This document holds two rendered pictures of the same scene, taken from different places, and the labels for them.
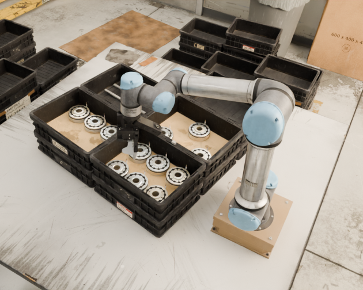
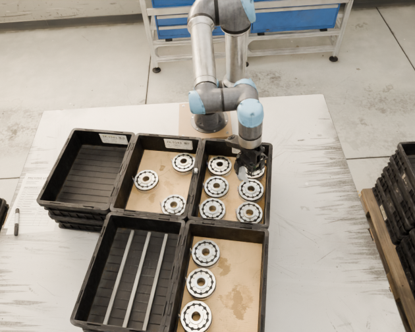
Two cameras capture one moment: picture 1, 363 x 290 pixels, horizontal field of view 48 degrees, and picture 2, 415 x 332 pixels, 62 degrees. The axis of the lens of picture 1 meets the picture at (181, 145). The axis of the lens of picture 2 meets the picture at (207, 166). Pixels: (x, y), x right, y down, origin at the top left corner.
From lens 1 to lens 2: 1.76 m
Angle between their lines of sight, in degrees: 67
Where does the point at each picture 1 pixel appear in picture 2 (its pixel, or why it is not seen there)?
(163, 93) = (246, 82)
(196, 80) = (211, 68)
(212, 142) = (153, 167)
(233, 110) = (89, 173)
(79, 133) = (224, 294)
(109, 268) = (315, 190)
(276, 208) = not seen: hidden behind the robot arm
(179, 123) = (140, 207)
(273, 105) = not seen: outside the picture
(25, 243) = (356, 263)
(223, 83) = (208, 43)
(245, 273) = not seen: hidden behind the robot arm
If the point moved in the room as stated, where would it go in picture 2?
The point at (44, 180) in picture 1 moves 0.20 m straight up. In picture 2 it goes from (288, 309) to (297, 292)
